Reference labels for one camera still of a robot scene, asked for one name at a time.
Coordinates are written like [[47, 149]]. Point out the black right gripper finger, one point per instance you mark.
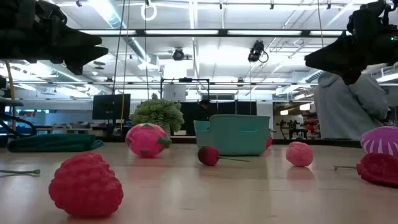
[[335, 54]]

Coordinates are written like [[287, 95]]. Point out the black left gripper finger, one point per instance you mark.
[[81, 39], [84, 56]]

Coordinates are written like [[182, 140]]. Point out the purple white striped ball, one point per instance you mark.
[[381, 140]]

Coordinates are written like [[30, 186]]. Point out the pink dragon fruit toy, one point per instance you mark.
[[146, 141]]

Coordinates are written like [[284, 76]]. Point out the pink bumpy ball toy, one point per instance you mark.
[[299, 154]]

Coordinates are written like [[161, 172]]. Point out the teal plastic basket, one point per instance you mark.
[[233, 137]]

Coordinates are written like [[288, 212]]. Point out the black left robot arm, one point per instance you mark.
[[15, 9]]

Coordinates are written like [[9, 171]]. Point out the black monitor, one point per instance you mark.
[[110, 107]]

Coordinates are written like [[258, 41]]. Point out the person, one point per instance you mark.
[[204, 104], [342, 112]]

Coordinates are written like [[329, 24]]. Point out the green folded cloth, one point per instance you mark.
[[53, 143]]

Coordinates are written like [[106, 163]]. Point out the white box appliance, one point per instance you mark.
[[174, 92]]

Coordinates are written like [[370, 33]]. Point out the black partition panel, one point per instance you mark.
[[242, 109]]

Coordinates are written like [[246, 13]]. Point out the red rose toy with stem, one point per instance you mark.
[[377, 169]]

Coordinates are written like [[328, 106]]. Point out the thin pale green stem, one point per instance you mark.
[[21, 171]]

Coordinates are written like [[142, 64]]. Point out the red raspberry toy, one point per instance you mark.
[[85, 186]]

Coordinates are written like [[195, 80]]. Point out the red cherry toy with stem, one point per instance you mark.
[[208, 155]]

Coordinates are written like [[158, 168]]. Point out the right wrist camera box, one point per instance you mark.
[[368, 17]]

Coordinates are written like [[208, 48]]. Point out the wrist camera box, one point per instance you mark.
[[49, 12], [368, 17]]

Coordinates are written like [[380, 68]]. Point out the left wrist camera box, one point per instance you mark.
[[49, 12]]

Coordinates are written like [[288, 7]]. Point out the round black overhead camera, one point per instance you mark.
[[178, 54]]

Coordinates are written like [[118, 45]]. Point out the black overhead frame bar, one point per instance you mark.
[[222, 32]]

